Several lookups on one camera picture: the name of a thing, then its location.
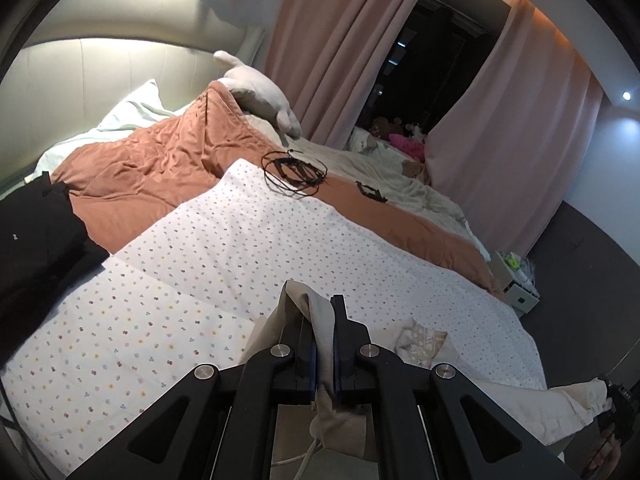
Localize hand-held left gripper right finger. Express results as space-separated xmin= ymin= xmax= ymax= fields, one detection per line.
xmin=330 ymin=295 xmax=576 ymax=480

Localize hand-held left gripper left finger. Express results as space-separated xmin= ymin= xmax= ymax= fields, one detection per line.
xmin=65 ymin=322 xmax=318 ymax=480

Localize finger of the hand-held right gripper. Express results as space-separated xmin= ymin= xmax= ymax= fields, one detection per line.
xmin=602 ymin=377 xmax=627 ymax=413

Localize beige zip jacket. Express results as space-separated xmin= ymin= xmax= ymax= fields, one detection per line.
xmin=242 ymin=280 xmax=613 ymax=480

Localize black folded clothes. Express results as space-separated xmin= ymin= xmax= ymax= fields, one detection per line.
xmin=0 ymin=172 xmax=108 ymax=356

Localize white nightstand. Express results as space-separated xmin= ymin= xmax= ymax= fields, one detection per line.
xmin=495 ymin=250 xmax=541 ymax=316

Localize white dotted bed sheet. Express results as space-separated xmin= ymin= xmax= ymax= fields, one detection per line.
xmin=0 ymin=157 xmax=548 ymax=466

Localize small black clip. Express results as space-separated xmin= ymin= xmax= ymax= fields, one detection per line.
xmin=356 ymin=181 xmax=389 ymax=205

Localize cream crumpled blanket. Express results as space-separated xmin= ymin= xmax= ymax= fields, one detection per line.
xmin=245 ymin=115 xmax=488 ymax=261

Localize pink plush toy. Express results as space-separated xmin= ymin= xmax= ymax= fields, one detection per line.
xmin=390 ymin=134 xmax=427 ymax=164

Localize brown teddy bear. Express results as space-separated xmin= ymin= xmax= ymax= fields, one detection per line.
xmin=370 ymin=117 xmax=397 ymax=141

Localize orange quilt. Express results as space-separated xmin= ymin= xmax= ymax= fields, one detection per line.
xmin=50 ymin=80 xmax=506 ymax=301

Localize white plush toy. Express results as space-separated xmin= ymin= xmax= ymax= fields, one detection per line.
xmin=214 ymin=50 xmax=303 ymax=139

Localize pink curtain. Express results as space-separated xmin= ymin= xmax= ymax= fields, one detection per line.
xmin=262 ymin=0 xmax=441 ymax=148
xmin=422 ymin=2 xmax=606 ymax=256

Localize white pillow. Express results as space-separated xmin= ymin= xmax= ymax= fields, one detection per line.
xmin=37 ymin=79 xmax=192 ymax=177

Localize cream padded headboard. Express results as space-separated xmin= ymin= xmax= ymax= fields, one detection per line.
xmin=5 ymin=35 xmax=266 ymax=186

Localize coiled black cable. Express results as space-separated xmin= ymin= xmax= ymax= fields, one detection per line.
xmin=261 ymin=147 xmax=329 ymax=197

